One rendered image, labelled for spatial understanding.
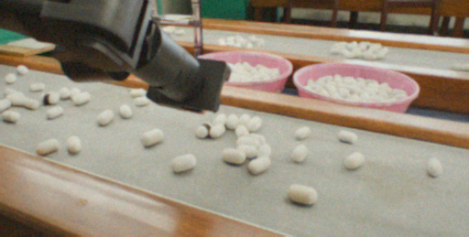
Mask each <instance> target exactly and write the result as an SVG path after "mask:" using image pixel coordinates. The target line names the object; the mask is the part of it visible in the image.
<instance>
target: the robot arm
mask: <svg viewBox="0 0 469 237"><path fill-rule="evenodd" d="M153 3H154V0H0V29H5V30H9V31H11V32H14V33H17V34H21V35H23V36H26V37H28V38H34V39H35V40H36V41H37V42H42V43H48V44H52V45H55V48H54V50H53V51H52V54H51V57H52V58H54V59H56V60H57V61H58V62H59V63H60V66H61V68H62V70H63V73H64V74H65V75H66V76H67V78H68V79H70V80H71V81H72V82H77V83H87V82H108V81H125V80H126V79H128V77H129V76H130V75H131V74H133V75H134V76H135V77H138V78H139V79H140V80H142V81H144V82H146V83H147V84H148V85H149V86H148V88H147V99H148V100H150V101H152V102H153V103H155V104H156V105H160V106H164V107H168V108H171V109H174V110H179V111H183V112H190V113H196V114H199V115H204V114H206V113H207V111H209V112H213V113H217V112H218V110H219V108H220V105H221V102H222V99H220V95H221V93H222V87H223V85H224V83H225V82H226V81H229V80H230V76H231V74H232V69H231V67H230V66H229V65H228V64H227V62H225V61H222V60H217V59H204V58H194V57H193V56H191V55H190V54H189V53H188V52H187V51H186V50H185V49H184V48H183V47H182V46H180V44H178V43H177V42H176V41H175V39H173V38H172V37H171V36H170V35H168V34H167V33H166V31H165V30H163V29H162V28H161V27H160V26H158V25H157V23H156V22H155V21H152V20H149V17H150V14H151V11H152V6H153Z"/></svg>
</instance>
